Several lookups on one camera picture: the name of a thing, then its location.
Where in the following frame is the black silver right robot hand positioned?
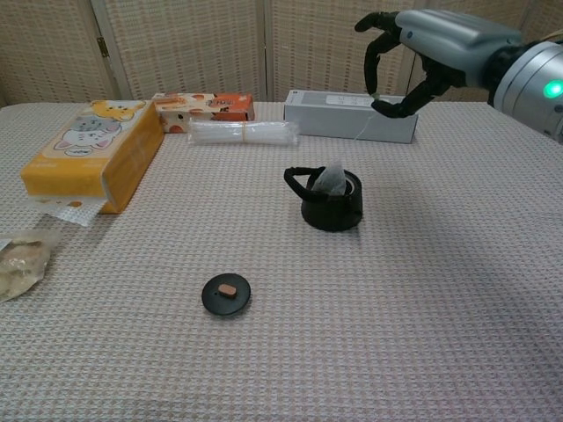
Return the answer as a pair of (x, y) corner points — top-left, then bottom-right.
(355, 9), (524, 119)

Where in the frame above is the pyramid tea bag with string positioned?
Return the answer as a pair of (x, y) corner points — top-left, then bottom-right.
(311, 90), (382, 197)

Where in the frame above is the black teapot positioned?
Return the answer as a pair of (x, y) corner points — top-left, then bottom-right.
(283, 165), (365, 233)

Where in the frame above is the black teapot lid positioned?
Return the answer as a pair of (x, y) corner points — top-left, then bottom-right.
(201, 273), (252, 317)

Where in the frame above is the clear bag of snacks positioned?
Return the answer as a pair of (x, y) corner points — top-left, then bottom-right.
(0, 229), (63, 304)

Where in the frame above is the grey rectangular cardboard box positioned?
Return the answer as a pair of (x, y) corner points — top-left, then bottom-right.
(282, 89), (419, 145)

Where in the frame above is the clear plastic straw bundle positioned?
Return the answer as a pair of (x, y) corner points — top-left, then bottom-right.
(187, 119), (301, 148)

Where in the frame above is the woven folding screen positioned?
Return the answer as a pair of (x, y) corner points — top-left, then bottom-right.
(0, 0), (563, 108)

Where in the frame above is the orange snack box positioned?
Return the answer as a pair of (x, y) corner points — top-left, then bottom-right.
(151, 91), (256, 135)

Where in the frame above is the pink woven tablecloth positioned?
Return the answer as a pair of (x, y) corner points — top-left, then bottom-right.
(0, 100), (563, 422)

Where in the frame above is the yellow cat tissue pack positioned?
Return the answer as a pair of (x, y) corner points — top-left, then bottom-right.
(20, 99), (166, 215)

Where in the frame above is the small clear plastic packet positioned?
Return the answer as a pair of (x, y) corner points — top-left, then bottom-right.
(27, 194), (107, 229)

